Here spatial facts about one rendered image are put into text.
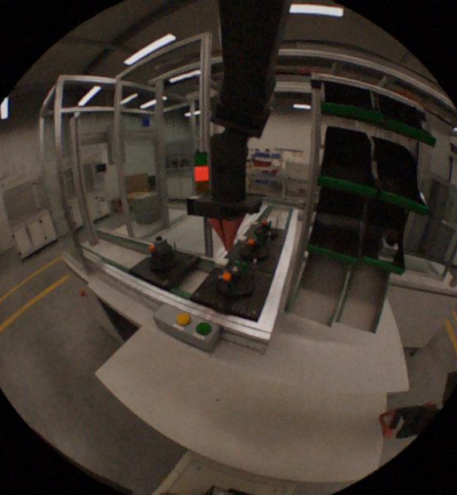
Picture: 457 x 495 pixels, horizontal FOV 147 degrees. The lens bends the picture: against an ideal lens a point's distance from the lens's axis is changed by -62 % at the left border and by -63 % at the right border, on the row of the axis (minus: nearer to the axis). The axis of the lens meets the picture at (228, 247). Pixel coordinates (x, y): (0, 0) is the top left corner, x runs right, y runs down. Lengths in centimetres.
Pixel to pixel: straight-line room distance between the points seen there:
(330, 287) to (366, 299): 13
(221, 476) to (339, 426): 70
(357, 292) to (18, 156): 864
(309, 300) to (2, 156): 861
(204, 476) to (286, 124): 1184
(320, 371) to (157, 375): 50
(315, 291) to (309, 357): 23
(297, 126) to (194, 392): 1125
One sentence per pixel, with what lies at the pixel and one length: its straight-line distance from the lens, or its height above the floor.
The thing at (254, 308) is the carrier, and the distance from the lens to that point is 57.
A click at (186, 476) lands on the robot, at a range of 116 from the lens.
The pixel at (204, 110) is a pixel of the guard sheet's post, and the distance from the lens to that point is 72.
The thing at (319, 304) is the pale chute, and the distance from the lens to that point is 55.
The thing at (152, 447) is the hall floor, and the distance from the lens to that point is 148.
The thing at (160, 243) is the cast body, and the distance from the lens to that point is 73.
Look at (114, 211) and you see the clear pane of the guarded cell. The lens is 176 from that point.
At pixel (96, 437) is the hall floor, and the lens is 169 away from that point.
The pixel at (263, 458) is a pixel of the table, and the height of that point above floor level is 86.
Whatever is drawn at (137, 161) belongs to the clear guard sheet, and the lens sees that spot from 97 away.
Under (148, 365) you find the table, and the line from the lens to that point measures 62.
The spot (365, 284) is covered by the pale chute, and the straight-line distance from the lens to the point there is 61.
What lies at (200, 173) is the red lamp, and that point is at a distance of 66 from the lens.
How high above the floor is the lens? 139
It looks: 29 degrees down
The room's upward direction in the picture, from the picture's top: straight up
